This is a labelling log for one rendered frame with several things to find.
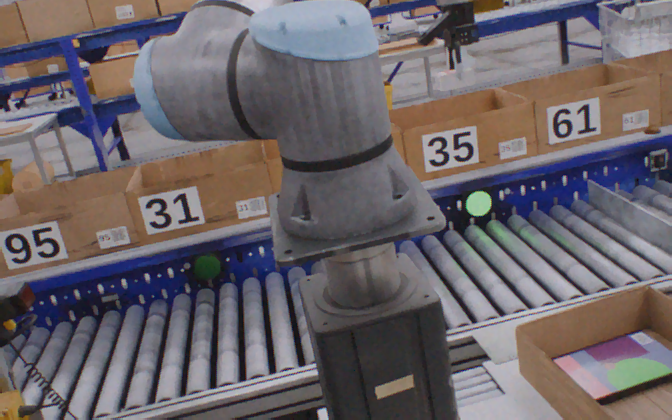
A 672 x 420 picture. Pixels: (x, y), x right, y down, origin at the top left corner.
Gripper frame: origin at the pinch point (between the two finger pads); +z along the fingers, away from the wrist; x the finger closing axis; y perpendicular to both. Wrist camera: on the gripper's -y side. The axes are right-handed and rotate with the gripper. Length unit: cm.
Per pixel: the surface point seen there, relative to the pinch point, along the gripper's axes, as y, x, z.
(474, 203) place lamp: -3.9, -15.8, 33.8
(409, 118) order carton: -10.3, 20.9, 14.5
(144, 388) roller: -95, -57, 41
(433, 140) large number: -11.1, -8.2, 15.2
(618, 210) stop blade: 30, -32, 39
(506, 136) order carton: 10.4, -8.0, 18.9
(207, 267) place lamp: -81, -16, 34
